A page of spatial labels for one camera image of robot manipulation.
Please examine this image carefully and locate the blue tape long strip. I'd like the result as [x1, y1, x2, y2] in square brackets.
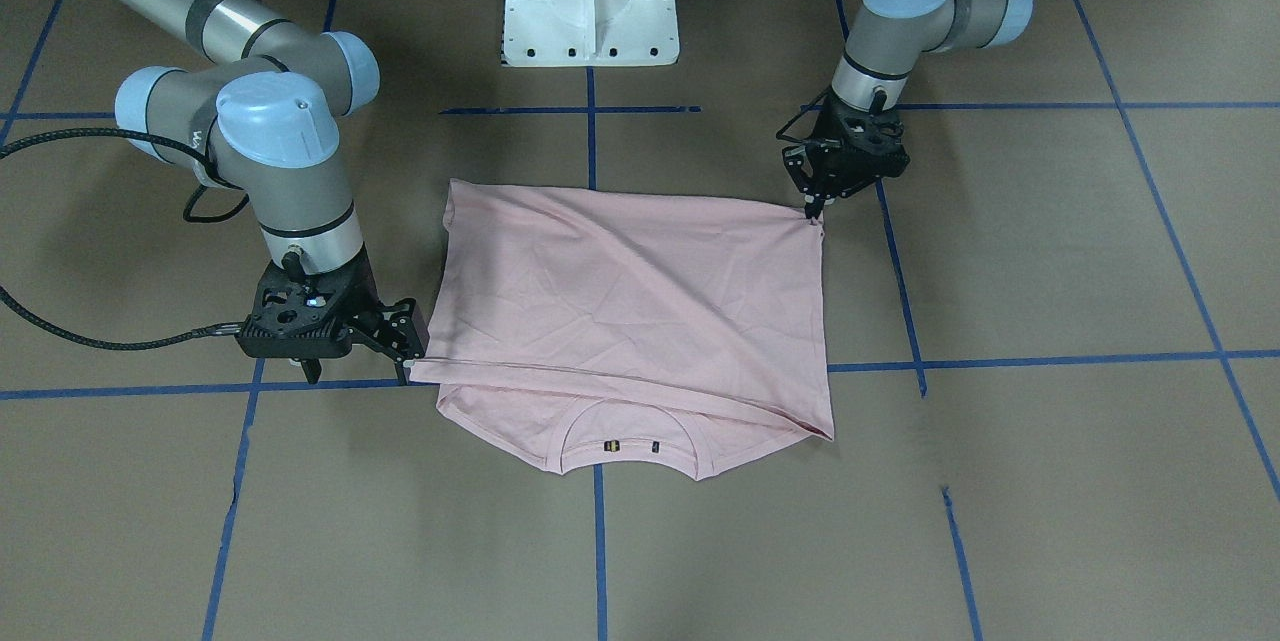
[1, 348, 1279, 400]

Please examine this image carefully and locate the pink Snoopy t-shirt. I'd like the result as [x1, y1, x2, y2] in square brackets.
[410, 180, 836, 480]

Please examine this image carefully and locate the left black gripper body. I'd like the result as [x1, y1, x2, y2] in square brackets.
[782, 100, 910, 207]

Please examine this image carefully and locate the blue tape cross strip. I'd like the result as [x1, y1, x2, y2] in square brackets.
[200, 0, 338, 640]

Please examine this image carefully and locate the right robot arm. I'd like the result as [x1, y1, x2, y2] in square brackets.
[3, 0, 428, 385]

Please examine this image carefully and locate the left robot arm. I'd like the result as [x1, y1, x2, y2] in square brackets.
[777, 0, 1034, 223]

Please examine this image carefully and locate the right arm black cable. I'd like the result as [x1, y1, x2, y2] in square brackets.
[0, 125, 251, 352]

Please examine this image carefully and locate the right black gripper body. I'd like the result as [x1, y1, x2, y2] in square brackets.
[236, 252, 426, 362]

